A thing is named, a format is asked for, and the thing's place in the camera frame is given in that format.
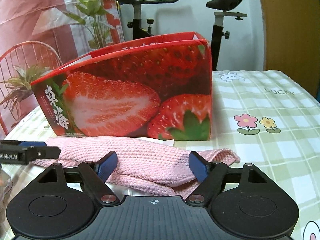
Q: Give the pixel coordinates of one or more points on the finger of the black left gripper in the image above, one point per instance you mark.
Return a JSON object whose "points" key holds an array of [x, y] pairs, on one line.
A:
{"points": [[24, 152]]}

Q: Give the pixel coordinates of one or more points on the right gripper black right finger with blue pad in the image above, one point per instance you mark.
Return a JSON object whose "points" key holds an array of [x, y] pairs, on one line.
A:
{"points": [[210, 175]]}

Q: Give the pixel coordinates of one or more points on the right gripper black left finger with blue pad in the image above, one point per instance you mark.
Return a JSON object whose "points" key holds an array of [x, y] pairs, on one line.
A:
{"points": [[94, 177]]}

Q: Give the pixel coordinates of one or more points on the pink knitted cloth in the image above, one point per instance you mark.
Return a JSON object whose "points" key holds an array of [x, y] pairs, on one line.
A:
{"points": [[150, 167]]}

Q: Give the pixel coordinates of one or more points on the checkered floral tablecloth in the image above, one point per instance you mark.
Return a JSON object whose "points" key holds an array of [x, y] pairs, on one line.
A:
{"points": [[269, 120]]}

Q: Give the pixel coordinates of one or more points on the red strawberry cardboard box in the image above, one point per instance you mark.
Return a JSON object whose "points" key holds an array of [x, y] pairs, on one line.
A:
{"points": [[158, 87]]}

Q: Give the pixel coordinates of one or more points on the pink printed backdrop curtain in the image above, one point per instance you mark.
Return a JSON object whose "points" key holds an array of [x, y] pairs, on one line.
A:
{"points": [[40, 34]]}

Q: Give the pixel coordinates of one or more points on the brown wooden door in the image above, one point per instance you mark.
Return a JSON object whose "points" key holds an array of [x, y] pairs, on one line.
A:
{"points": [[292, 40]]}

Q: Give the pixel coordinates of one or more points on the black exercise bike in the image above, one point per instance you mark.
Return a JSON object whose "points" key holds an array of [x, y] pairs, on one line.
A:
{"points": [[157, 17]]}

